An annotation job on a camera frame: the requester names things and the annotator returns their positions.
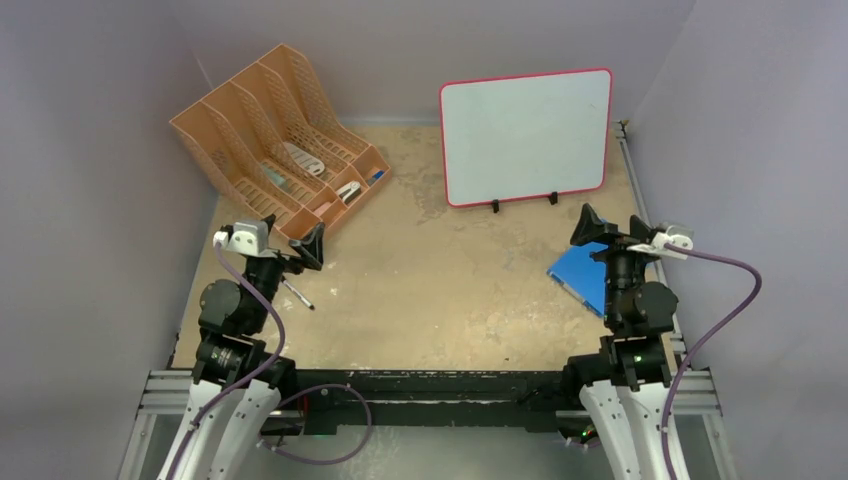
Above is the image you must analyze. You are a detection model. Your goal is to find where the white stapler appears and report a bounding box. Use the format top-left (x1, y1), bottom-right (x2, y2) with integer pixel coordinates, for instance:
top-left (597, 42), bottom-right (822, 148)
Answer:
top-left (335, 181), bottom-right (362, 204)

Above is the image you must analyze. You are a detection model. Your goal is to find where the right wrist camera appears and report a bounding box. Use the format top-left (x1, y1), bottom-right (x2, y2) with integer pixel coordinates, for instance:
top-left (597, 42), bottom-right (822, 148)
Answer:
top-left (627, 224), bottom-right (694, 260)

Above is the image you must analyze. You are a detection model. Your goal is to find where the teal item in tray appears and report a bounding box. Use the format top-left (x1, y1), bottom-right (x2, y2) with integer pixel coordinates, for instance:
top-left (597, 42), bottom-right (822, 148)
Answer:
top-left (261, 165), bottom-right (287, 190)

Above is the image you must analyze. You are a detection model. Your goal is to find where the black and white marker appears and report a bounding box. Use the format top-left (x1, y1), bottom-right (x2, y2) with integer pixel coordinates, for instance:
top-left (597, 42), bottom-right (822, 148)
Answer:
top-left (281, 278), bottom-right (316, 311)

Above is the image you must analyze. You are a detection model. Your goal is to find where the peach plastic file organizer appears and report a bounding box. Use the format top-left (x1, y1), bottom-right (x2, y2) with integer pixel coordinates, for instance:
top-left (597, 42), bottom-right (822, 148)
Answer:
top-left (170, 44), bottom-right (392, 239)

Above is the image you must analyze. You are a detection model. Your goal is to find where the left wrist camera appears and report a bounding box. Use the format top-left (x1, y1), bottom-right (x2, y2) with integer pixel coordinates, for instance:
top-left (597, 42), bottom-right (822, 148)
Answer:
top-left (212, 220), bottom-right (279, 258)

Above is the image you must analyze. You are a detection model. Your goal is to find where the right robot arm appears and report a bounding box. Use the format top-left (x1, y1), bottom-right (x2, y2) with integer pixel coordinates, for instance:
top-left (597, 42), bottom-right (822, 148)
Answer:
top-left (561, 204), bottom-right (694, 479)

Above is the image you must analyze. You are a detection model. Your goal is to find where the pink eraser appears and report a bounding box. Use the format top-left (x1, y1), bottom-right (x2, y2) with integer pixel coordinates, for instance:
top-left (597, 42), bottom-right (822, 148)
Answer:
top-left (314, 202), bottom-right (332, 216)

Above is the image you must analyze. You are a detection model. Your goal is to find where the purple cable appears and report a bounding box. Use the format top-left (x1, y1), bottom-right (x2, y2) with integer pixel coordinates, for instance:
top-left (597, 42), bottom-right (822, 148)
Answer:
top-left (660, 243), bottom-right (764, 480)
top-left (165, 241), bottom-right (374, 480)

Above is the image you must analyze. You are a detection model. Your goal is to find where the blue notebook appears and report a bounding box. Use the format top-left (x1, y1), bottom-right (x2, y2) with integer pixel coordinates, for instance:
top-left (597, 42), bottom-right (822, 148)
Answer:
top-left (547, 241), bottom-right (657, 319)

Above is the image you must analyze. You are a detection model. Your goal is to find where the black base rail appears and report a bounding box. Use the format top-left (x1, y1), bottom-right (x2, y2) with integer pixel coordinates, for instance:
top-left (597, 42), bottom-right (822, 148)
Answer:
top-left (296, 369), bottom-right (582, 435)

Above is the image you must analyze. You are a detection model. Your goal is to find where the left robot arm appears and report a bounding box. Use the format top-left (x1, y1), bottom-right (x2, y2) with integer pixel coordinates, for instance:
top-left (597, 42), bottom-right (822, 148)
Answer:
top-left (158, 215), bottom-right (325, 479)

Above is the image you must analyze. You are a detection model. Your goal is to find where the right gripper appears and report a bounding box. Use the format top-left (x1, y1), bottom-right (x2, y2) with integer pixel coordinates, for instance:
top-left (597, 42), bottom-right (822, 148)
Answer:
top-left (569, 203), bottom-right (662, 325)

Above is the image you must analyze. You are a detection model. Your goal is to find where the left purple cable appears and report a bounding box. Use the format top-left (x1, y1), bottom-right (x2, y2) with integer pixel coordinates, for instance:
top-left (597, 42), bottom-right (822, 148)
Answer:
top-left (165, 241), bottom-right (374, 480)

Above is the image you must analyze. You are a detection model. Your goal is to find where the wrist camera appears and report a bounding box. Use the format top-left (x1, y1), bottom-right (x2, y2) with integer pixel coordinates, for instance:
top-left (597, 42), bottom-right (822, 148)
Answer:
top-left (212, 220), bottom-right (279, 258)
top-left (627, 224), bottom-right (694, 260)

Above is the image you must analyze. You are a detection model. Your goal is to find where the pink-framed whiteboard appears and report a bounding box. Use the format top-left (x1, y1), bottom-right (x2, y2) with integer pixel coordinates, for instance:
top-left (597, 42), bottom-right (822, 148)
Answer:
top-left (439, 67), bottom-right (614, 208)

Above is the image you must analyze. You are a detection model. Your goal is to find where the blue capped glue stick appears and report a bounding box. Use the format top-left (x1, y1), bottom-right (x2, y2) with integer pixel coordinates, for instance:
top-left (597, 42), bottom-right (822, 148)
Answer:
top-left (367, 170), bottom-right (384, 185)

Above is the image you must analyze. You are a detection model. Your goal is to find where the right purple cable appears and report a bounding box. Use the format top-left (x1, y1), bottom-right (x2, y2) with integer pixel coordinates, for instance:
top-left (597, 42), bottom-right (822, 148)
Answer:
top-left (660, 243), bottom-right (764, 480)

